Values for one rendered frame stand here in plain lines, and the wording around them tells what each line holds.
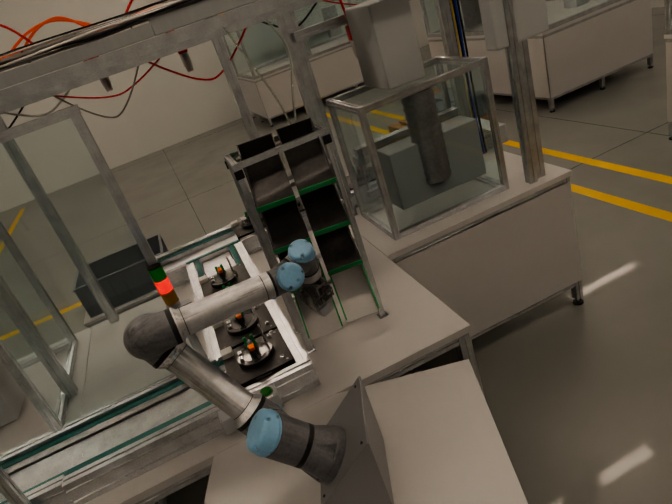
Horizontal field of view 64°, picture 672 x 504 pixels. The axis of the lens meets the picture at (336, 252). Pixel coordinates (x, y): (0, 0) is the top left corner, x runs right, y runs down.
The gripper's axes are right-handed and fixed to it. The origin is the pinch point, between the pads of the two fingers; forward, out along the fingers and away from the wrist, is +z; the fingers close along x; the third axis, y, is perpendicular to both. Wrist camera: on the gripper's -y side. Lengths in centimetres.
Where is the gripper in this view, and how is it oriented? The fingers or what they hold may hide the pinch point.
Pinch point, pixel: (317, 300)
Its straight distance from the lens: 188.3
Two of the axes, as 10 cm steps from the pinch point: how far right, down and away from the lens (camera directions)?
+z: 1.6, 5.5, 8.2
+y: 6.5, 5.7, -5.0
